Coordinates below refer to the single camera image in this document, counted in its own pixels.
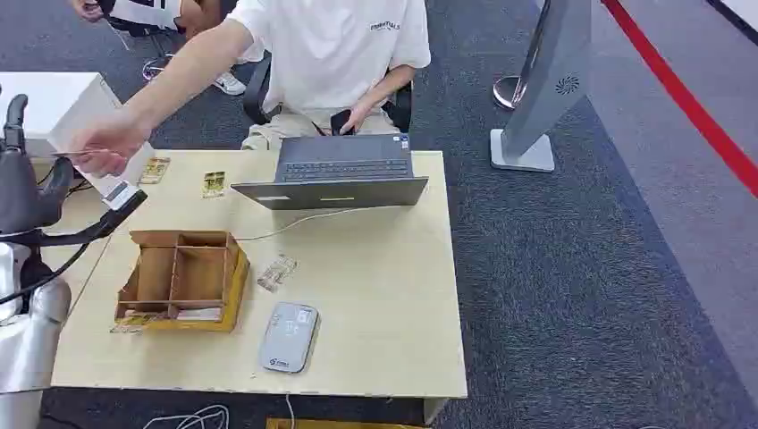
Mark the white laptop cable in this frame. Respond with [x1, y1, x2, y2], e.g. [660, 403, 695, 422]
[235, 205, 380, 242]

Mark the person's right hand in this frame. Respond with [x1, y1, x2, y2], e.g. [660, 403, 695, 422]
[70, 114, 153, 179]

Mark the person's hand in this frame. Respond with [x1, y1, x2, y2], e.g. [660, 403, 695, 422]
[340, 99, 375, 136]
[70, 114, 153, 179]

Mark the white card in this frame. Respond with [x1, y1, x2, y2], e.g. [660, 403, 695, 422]
[101, 180, 141, 212]

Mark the black office chair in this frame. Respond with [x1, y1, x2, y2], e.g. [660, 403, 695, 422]
[242, 52, 414, 134]

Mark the background person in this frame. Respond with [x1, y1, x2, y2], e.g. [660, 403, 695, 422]
[70, 0, 265, 97]

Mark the person's left hand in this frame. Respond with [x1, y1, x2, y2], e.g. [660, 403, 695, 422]
[340, 99, 375, 136]

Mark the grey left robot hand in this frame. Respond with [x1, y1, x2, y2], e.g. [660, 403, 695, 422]
[0, 93, 149, 248]

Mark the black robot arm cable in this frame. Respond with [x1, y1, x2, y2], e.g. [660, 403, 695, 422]
[0, 240, 91, 307]

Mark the seated person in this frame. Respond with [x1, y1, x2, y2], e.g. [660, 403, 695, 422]
[70, 0, 433, 179]

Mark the red barrier belt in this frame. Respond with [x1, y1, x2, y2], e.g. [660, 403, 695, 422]
[600, 0, 758, 199]

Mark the chrome chair base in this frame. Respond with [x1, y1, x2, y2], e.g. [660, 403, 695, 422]
[141, 52, 176, 82]

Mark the card lying in box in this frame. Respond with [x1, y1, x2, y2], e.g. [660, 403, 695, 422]
[109, 307, 223, 334]

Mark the grey laptop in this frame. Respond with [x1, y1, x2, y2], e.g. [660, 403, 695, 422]
[231, 132, 430, 211]

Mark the black phone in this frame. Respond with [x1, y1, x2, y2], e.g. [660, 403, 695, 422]
[329, 108, 357, 137]

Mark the white looped floor cable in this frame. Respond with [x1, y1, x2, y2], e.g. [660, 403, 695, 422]
[141, 405, 231, 429]

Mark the white cabinet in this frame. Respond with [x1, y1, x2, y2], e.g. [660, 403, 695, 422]
[0, 71, 156, 198]

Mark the yellow printed card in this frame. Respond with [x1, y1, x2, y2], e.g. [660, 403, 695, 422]
[201, 171, 227, 199]
[139, 156, 172, 185]

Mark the chrome stanchion base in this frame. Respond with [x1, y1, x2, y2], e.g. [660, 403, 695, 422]
[493, 75, 528, 112]

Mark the grey card reader device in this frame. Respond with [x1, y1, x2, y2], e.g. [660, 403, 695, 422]
[258, 301, 321, 374]

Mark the wooden divided card box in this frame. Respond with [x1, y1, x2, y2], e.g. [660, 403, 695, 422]
[114, 229, 251, 333]

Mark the clear plastic card sleeve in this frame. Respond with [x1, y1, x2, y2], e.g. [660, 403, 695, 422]
[257, 254, 299, 294]

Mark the grey kiosk stand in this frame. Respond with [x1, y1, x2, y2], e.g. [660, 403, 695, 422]
[489, 0, 594, 173]

